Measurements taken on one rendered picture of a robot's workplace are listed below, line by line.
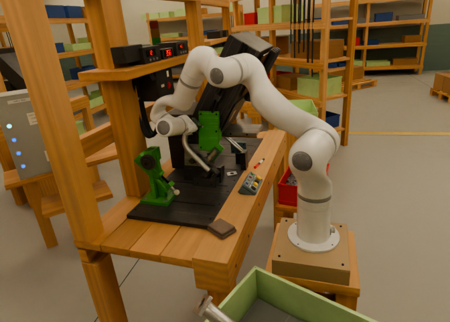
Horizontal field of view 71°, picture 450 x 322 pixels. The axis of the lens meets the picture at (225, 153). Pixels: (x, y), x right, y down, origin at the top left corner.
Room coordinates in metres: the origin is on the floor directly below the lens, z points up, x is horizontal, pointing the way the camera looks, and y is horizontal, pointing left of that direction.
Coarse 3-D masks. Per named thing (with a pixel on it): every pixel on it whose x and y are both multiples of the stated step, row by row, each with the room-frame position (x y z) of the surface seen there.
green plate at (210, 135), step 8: (200, 112) 1.63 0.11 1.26; (208, 112) 1.61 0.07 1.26; (216, 112) 1.60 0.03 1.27; (200, 120) 1.62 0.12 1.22; (208, 120) 1.60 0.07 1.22; (216, 120) 1.59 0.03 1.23; (200, 128) 1.61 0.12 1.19; (208, 128) 1.59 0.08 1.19; (216, 128) 1.58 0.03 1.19; (200, 136) 1.60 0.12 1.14; (208, 136) 1.58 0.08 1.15; (216, 136) 1.57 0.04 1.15; (200, 144) 1.59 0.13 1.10; (208, 144) 1.57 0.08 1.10; (216, 144) 1.56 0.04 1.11
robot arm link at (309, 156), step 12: (312, 132) 0.96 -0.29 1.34; (324, 132) 0.97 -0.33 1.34; (300, 144) 0.90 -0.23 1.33; (312, 144) 0.89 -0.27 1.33; (324, 144) 0.90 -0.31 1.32; (300, 156) 0.88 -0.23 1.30; (312, 156) 0.86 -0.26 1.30; (324, 156) 0.88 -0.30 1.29; (300, 168) 0.88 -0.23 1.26; (312, 168) 0.86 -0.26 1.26; (324, 168) 0.87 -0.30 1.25; (300, 180) 0.94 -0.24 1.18; (312, 180) 0.90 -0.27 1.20; (324, 180) 0.89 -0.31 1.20; (300, 192) 0.96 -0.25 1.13; (312, 192) 0.92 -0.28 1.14; (324, 192) 0.92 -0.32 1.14
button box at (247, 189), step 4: (252, 176) 1.47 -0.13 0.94; (244, 180) 1.45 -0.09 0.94; (252, 180) 1.44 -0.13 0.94; (260, 180) 1.47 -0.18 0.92; (244, 184) 1.37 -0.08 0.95; (248, 184) 1.39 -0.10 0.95; (252, 184) 1.40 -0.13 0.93; (240, 188) 1.38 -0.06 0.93; (244, 188) 1.37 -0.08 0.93; (248, 188) 1.36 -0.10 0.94; (256, 188) 1.39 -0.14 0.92; (240, 192) 1.38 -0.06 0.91; (244, 192) 1.37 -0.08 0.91; (248, 192) 1.36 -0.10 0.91; (252, 192) 1.36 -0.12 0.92; (256, 192) 1.36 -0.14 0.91
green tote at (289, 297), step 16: (256, 272) 0.79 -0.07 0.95; (240, 288) 0.72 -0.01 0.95; (256, 288) 0.79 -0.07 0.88; (272, 288) 0.75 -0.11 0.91; (288, 288) 0.72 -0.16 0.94; (304, 288) 0.70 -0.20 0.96; (224, 304) 0.66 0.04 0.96; (240, 304) 0.72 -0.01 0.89; (272, 304) 0.75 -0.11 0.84; (288, 304) 0.72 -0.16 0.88; (304, 304) 0.68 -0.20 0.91; (320, 304) 0.65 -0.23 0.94; (336, 304) 0.63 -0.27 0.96; (304, 320) 0.68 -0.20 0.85; (320, 320) 0.65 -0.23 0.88; (336, 320) 0.62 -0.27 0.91; (352, 320) 0.60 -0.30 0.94; (368, 320) 0.58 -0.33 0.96
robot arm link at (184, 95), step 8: (176, 88) 1.28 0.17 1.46; (184, 88) 1.24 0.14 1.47; (192, 88) 1.24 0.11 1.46; (168, 96) 1.33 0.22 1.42; (176, 96) 1.27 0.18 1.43; (184, 96) 1.26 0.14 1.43; (192, 96) 1.27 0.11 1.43; (160, 104) 1.34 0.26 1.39; (168, 104) 1.31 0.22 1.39; (176, 104) 1.28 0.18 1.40; (184, 104) 1.27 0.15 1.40; (152, 112) 1.37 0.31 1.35; (160, 112) 1.38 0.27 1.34; (152, 120) 1.39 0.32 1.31
